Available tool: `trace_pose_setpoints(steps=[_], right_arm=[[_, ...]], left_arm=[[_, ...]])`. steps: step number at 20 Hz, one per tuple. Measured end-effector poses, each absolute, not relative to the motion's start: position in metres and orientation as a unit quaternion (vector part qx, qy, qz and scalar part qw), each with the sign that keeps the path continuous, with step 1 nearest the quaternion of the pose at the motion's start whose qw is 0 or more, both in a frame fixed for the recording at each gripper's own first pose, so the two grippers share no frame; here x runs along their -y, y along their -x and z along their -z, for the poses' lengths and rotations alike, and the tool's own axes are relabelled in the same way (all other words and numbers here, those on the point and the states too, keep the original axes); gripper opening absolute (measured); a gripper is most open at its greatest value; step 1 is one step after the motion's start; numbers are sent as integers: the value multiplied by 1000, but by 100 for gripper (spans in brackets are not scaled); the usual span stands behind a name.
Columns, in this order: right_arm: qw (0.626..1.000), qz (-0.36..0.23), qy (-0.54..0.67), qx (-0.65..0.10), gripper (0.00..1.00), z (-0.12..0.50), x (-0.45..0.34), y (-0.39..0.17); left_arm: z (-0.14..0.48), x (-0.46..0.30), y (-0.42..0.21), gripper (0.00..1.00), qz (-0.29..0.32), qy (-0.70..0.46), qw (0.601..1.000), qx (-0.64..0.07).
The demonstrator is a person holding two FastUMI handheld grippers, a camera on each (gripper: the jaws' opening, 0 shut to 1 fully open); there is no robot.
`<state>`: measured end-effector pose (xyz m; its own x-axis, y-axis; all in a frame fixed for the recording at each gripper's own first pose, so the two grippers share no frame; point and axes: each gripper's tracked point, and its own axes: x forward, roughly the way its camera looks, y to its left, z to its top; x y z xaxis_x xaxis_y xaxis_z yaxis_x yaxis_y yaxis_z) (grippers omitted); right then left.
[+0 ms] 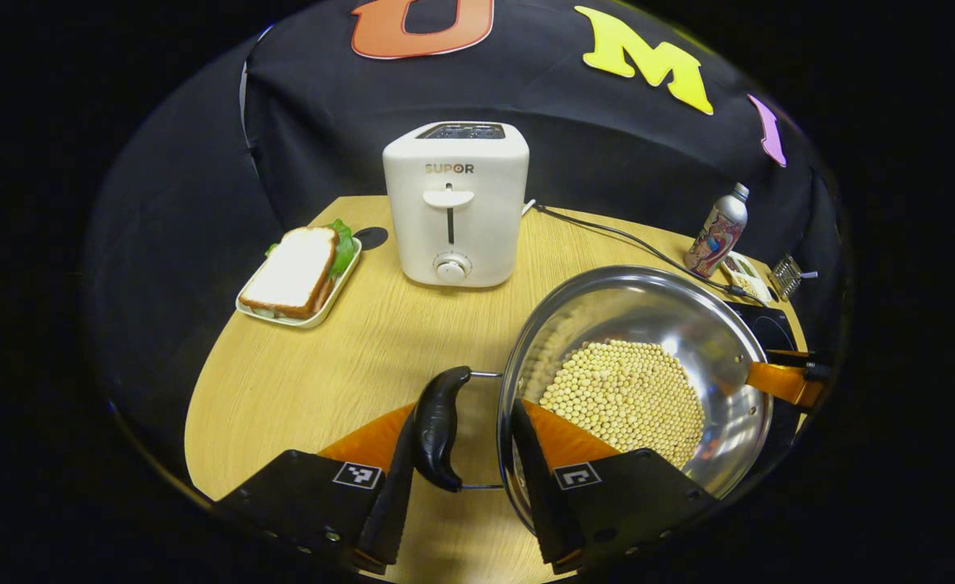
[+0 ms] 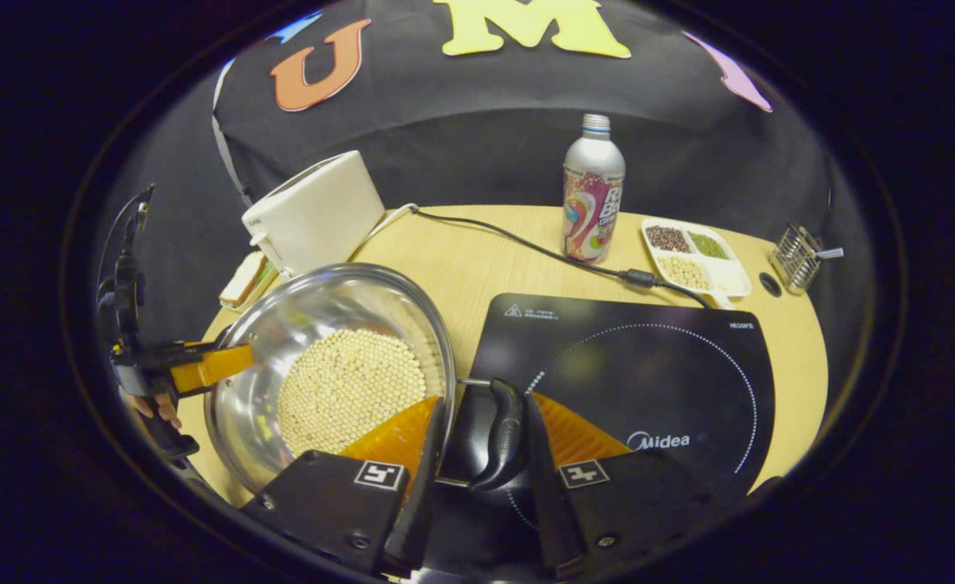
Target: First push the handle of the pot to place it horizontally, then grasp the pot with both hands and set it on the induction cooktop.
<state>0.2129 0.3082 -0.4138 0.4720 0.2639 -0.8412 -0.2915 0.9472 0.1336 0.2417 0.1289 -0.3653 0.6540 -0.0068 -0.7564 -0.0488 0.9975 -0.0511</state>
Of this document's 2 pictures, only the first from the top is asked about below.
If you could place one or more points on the white toaster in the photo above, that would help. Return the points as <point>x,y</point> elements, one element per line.
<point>455,203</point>

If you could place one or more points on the silver printed bottle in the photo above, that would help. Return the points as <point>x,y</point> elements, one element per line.
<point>717,235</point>

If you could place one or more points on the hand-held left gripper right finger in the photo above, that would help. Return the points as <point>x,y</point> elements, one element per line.
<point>538,495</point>

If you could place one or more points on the stainless steel pot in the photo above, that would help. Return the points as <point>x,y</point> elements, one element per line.
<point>688,324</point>

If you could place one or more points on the white divided seasoning dish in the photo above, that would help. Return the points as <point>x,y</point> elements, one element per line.
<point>749,280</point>

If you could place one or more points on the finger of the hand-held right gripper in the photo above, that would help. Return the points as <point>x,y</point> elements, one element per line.
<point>777,381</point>

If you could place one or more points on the white rectangular plate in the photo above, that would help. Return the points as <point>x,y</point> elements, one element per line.
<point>327,304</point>

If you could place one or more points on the black backdrop cloth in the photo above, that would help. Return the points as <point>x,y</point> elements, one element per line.
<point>323,122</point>

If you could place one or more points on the pile of soybeans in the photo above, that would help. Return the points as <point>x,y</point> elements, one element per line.
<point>623,397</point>

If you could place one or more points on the sandwich with lettuce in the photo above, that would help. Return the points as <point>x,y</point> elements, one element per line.
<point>291,272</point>

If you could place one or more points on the black induction cooktop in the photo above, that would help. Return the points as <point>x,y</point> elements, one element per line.
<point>773,328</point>

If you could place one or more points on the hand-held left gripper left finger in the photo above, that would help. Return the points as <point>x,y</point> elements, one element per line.
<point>388,511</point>

